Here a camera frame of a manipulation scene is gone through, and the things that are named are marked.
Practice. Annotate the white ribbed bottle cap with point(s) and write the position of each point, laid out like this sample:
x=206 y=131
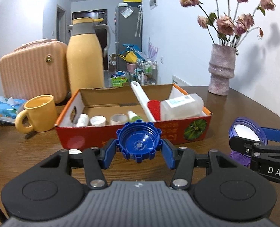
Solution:
x=98 y=121

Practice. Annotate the green snack box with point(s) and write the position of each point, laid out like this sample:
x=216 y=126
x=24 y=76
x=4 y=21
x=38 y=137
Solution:
x=118 y=81

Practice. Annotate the cotton swab clear box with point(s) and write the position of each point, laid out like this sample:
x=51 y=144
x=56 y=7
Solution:
x=181 y=107

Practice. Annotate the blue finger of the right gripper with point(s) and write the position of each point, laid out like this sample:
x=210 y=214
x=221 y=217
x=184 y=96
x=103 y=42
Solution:
x=242 y=145
x=272 y=134

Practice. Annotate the purple bottle cap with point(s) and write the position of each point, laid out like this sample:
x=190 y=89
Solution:
x=242 y=159

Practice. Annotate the peach ribbed suitcase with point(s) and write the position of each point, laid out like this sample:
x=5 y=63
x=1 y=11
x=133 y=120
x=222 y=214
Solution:
x=34 y=69

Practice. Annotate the yellow thermos jug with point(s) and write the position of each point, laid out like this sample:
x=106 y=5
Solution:
x=85 y=54

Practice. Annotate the dried pink roses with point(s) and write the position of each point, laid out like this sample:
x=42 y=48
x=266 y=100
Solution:
x=230 y=26

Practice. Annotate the yellow mug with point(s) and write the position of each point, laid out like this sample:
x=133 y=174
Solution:
x=39 y=115

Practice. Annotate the folded umbrella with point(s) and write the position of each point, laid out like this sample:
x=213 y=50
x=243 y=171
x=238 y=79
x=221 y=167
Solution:
x=139 y=21

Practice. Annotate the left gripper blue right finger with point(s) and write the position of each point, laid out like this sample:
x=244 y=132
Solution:
x=170 y=154

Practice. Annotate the large blue jar lid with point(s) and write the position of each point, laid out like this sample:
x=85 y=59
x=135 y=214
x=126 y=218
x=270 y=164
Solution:
x=246 y=128

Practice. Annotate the grey refrigerator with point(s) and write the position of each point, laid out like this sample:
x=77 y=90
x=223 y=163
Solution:
x=126 y=19

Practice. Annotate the blue tissue pack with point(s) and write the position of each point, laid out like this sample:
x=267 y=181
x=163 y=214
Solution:
x=10 y=108

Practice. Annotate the pink ceramic vase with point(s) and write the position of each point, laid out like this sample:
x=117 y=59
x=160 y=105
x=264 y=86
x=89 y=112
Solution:
x=221 y=68

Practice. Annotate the green spray bottle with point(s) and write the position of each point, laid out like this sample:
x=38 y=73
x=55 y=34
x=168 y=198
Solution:
x=133 y=117

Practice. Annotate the red lint brush white handle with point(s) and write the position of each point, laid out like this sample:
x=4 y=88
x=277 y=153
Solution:
x=151 y=107

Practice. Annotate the yellow box on refrigerator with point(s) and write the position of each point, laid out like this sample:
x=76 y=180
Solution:
x=132 y=1

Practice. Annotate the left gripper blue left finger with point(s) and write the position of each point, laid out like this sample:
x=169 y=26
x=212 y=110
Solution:
x=107 y=153

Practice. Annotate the small white round tin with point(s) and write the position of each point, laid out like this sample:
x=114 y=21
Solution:
x=74 y=151

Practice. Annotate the yellow watering can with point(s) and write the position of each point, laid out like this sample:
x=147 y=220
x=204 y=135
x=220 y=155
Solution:
x=130 y=57

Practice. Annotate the red orange cardboard box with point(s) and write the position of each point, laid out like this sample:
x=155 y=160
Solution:
x=108 y=102

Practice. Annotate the white board on floor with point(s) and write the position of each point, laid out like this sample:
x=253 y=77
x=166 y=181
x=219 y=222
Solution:
x=176 y=80

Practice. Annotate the clear tape roll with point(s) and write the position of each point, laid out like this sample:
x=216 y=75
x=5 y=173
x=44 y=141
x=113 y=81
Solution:
x=118 y=119

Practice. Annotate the white spray bottle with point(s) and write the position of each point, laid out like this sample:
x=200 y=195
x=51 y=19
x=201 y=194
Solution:
x=83 y=120

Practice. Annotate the dark blue bottle cap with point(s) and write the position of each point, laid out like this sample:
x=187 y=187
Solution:
x=139 y=140

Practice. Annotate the wire storage cart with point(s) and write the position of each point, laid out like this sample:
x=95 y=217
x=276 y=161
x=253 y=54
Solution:
x=147 y=72

